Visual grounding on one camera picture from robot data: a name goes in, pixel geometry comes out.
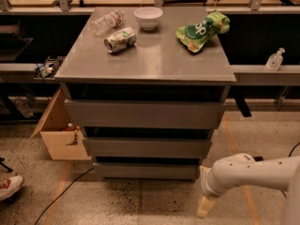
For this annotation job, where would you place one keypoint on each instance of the grey top drawer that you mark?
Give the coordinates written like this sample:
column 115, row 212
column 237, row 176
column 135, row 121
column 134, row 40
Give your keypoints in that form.
column 145, row 114

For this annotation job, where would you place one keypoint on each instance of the crushed green soda can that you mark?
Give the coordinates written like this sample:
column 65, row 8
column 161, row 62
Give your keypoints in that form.
column 120, row 40

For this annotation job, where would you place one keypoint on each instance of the grey drawer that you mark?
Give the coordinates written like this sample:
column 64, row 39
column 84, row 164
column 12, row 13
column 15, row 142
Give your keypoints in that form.
column 146, row 148
column 147, row 171
column 145, row 114

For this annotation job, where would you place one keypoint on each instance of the grey three-drawer cabinet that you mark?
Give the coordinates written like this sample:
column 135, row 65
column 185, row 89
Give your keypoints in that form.
column 158, row 67

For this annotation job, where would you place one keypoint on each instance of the green chip bag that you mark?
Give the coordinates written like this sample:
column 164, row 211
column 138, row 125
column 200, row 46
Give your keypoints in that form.
column 195, row 36

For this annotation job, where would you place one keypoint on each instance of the white ceramic bowl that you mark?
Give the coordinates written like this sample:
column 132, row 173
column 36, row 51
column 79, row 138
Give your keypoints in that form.
column 148, row 17

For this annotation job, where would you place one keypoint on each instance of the black foot pedal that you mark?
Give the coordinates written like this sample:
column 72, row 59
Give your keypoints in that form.
column 259, row 158

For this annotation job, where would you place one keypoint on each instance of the white and orange sneaker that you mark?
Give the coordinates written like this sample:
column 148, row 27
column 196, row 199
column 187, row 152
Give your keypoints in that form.
column 9, row 186

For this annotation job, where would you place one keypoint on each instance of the clear hand sanitizer bottle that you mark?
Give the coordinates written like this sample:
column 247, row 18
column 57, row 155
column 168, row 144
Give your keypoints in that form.
column 274, row 61

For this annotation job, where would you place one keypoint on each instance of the grey middle drawer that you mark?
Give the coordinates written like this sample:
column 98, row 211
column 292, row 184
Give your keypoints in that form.
column 146, row 148

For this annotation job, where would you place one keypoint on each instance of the tray of small parts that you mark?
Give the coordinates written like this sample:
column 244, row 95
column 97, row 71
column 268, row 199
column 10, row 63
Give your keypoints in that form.
column 49, row 67

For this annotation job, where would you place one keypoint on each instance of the clear plastic water bottle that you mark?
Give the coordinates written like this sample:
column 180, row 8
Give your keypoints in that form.
column 107, row 22

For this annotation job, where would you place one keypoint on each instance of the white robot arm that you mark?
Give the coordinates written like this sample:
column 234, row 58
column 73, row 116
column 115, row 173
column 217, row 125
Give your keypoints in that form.
column 243, row 170

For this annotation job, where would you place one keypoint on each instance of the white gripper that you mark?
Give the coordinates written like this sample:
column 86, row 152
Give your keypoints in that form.
column 205, row 183

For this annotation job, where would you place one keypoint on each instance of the grey bottom drawer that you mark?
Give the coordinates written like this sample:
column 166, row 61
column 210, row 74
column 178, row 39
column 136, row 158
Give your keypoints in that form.
column 147, row 171

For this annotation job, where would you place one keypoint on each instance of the open cardboard box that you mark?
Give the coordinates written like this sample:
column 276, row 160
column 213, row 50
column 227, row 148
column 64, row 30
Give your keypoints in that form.
column 63, row 141

